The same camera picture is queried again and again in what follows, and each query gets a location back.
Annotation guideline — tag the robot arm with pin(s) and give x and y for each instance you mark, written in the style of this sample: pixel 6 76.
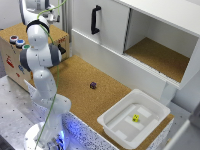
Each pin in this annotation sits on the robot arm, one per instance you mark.
pixel 43 83

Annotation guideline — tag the purple block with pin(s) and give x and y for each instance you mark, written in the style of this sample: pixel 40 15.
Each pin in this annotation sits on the purple block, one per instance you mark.
pixel 93 85

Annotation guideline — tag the white cabinet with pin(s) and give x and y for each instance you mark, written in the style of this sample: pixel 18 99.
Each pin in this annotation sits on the white cabinet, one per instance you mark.
pixel 100 60

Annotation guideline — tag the white sliding door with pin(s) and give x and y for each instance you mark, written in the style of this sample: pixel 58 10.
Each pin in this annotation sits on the white sliding door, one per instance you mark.
pixel 111 26

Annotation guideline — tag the white plastic box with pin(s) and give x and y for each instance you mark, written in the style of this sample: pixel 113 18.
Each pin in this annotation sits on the white plastic box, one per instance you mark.
pixel 116 125

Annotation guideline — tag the yellow block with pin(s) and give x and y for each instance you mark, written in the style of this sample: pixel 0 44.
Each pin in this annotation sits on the yellow block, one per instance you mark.
pixel 135 117

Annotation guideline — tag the green button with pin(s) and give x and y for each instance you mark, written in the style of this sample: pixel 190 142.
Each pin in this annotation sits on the green button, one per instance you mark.
pixel 25 47

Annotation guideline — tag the blue button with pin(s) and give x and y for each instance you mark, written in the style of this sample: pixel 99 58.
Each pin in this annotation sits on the blue button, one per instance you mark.
pixel 20 42

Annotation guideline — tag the wooden drawer box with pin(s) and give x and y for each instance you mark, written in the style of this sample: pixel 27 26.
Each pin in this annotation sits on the wooden drawer box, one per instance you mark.
pixel 10 68

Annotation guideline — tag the red button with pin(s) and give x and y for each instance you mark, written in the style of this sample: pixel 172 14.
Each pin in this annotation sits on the red button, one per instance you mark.
pixel 13 38

